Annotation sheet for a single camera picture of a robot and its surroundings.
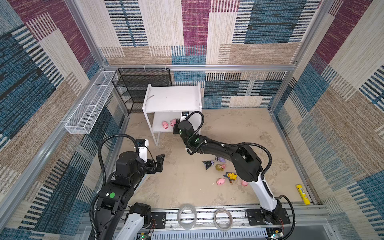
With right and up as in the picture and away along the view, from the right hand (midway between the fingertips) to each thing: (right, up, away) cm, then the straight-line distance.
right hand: (176, 121), depth 90 cm
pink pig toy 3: (+25, -33, -7) cm, 42 cm away
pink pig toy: (-7, -2, -2) cm, 7 cm away
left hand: (-7, -15, -22) cm, 27 cm away
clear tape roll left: (+6, -50, -19) cm, 54 cm away
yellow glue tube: (+68, -40, -13) cm, 80 cm away
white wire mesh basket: (-42, +1, -19) cm, 46 cm away
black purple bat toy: (+19, -25, 0) cm, 31 cm away
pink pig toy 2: (-2, -1, -1) cm, 2 cm away
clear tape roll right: (+20, -48, -18) cm, 55 cm away
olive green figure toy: (+26, -27, -2) cm, 37 cm away
